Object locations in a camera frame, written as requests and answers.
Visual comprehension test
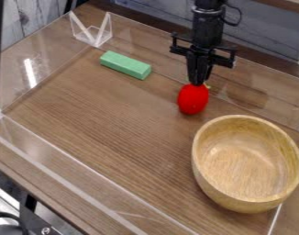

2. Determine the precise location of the red toy strawberry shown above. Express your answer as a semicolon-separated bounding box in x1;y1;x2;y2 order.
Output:
177;84;210;115

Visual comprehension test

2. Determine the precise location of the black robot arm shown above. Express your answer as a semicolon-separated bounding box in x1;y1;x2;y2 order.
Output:
170;0;243;86

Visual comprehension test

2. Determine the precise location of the black table leg bracket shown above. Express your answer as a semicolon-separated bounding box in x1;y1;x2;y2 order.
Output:
20;194;75;235

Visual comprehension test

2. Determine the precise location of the green rectangular block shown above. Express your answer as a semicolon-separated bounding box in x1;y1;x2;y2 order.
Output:
99;50;153;80

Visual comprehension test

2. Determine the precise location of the clear acrylic tray wall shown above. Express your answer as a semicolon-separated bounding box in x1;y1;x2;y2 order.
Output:
0;5;299;235

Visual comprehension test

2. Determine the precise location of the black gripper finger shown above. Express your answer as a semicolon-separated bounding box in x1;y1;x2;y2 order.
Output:
187;51;201;85
199;57;214;84

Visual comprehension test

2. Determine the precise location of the black cable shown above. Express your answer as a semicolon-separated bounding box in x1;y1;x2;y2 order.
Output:
0;210;27;235

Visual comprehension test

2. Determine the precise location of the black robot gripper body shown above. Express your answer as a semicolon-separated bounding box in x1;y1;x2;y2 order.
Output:
170;32;237;68

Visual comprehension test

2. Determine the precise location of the wooden bowl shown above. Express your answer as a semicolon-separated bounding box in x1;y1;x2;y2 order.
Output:
191;115;299;214

